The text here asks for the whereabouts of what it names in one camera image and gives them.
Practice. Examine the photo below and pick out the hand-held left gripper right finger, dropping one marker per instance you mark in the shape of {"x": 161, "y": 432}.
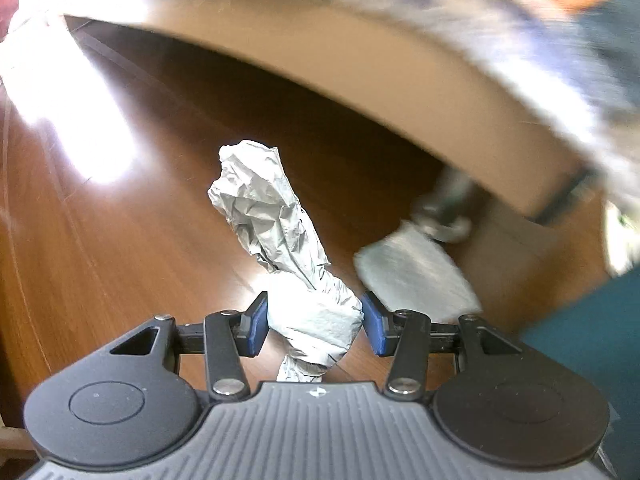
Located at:
{"x": 372, "y": 326}

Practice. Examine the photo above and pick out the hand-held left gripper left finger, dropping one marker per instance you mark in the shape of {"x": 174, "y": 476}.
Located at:
{"x": 257, "y": 326}

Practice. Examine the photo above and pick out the grey paper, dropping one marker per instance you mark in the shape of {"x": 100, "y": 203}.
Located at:
{"x": 280, "y": 220}

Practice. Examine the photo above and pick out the dark teal trash bin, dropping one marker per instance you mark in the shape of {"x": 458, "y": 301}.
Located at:
{"x": 590, "y": 330}

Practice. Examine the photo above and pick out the flat white paper wrapper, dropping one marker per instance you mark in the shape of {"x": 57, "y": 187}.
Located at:
{"x": 415, "y": 270}

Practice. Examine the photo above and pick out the metal bed leg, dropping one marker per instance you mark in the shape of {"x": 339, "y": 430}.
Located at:
{"x": 445, "y": 215}

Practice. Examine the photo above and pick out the orange floral blanket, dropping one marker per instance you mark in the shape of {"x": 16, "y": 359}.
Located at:
{"x": 615, "y": 35}

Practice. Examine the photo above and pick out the cream bed frame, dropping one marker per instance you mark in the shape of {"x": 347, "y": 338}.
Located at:
{"x": 350, "y": 60}

